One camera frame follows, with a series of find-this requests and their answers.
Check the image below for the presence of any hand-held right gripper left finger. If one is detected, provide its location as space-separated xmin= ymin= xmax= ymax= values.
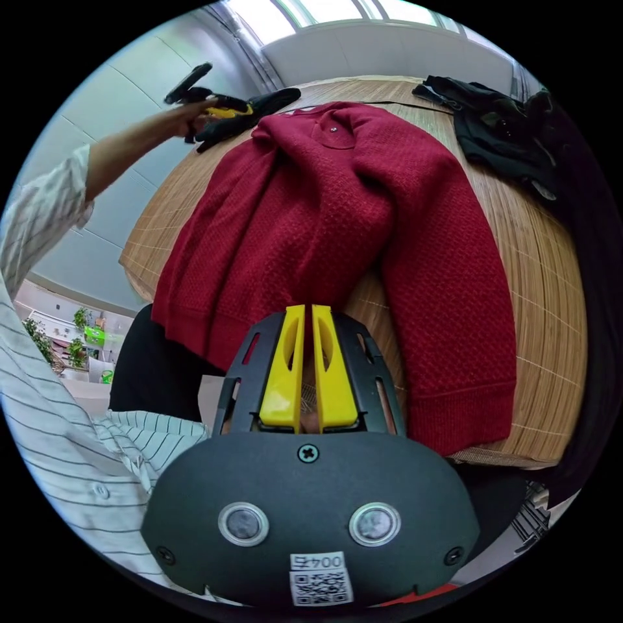
xmin=258 ymin=304 xmax=306 ymax=435

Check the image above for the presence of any person's left forearm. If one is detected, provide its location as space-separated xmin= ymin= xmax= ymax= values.
xmin=84 ymin=110 xmax=177 ymax=203

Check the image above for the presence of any window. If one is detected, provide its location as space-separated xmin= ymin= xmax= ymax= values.
xmin=227 ymin=0 xmax=469 ymax=31

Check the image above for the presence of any black garment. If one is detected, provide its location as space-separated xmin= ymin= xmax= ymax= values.
xmin=194 ymin=87 xmax=302 ymax=154

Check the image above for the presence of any bed with woven mat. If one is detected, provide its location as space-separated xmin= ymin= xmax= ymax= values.
xmin=118 ymin=75 xmax=591 ymax=471

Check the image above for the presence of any person's left hand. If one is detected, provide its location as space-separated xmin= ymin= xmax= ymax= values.
xmin=163 ymin=97 xmax=219 ymax=141

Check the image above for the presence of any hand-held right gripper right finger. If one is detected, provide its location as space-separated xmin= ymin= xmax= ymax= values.
xmin=311 ymin=304 xmax=360 ymax=435

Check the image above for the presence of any red sweater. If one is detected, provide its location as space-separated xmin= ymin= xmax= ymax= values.
xmin=151 ymin=101 xmax=518 ymax=458

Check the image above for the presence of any pile of clothes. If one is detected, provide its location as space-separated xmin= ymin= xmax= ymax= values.
xmin=411 ymin=74 xmax=561 ymax=201

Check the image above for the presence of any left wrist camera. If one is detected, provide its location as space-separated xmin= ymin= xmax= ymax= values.
xmin=164 ymin=62 xmax=215 ymax=105

